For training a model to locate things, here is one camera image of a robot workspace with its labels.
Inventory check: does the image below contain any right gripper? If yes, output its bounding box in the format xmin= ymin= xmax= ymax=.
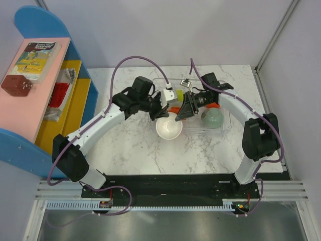
xmin=175 ymin=91 xmax=214 ymax=122

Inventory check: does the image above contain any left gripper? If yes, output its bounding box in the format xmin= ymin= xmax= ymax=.
xmin=139 ymin=92 xmax=170 ymax=122

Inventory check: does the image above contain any orange bowl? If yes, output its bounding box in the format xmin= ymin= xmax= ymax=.
xmin=206 ymin=102 xmax=220 ymax=109
xmin=168 ymin=106 xmax=180 ymax=114

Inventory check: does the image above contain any lime green bowl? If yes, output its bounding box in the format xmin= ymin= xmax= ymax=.
xmin=176 ymin=89 xmax=184 ymax=102

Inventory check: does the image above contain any white bottom bowl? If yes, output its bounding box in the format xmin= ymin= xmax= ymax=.
xmin=155 ymin=112 xmax=183 ymax=140

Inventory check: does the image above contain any pale green ceramic bowl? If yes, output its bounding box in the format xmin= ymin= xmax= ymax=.
xmin=201 ymin=108 xmax=224 ymax=129

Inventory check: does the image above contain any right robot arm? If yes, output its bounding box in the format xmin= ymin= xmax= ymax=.
xmin=175 ymin=72 xmax=281 ymax=198

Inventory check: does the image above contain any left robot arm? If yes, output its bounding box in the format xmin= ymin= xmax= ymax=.
xmin=52 ymin=76 xmax=174 ymax=197

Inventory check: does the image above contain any red white book on shelf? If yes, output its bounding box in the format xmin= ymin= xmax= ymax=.
xmin=48 ymin=82 xmax=70 ymax=108

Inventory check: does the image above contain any grey patterned cloth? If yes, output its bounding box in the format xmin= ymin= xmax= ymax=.
xmin=61 ymin=68 xmax=76 ymax=84

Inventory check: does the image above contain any blue pink yellow shelf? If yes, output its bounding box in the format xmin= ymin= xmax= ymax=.
xmin=1 ymin=6 xmax=98 ymax=178

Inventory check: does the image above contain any paperback book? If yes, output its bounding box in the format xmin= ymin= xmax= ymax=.
xmin=9 ymin=42 xmax=61 ymax=84

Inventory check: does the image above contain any dark red box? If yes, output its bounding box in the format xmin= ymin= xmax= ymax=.
xmin=1 ymin=75 xmax=33 ymax=97

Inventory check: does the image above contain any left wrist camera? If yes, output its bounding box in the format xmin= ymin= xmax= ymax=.
xmin=160 ymin=89 xmax=178 ymax=107

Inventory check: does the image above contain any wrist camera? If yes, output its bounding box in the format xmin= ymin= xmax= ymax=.
xmin=180 ymin=78 xmax=192 ymax=89
xmin=160 ymin=89 xmax=178 ymax=107

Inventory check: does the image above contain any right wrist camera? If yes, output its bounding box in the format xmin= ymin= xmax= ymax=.
xmin=180 ymin=78 xmax=192 ymax=89

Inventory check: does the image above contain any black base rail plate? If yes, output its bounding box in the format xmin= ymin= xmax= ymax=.
xmin=81 ymin=174 xmax=260 ymax=206

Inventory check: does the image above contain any white cable duct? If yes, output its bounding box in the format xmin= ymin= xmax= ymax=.
xmin=46 ymin=200 xmax=235 ymax=211

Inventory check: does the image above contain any aluminium frame post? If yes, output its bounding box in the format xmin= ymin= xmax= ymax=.
xmin=253 ymin=0 xmax=301 ymax=74

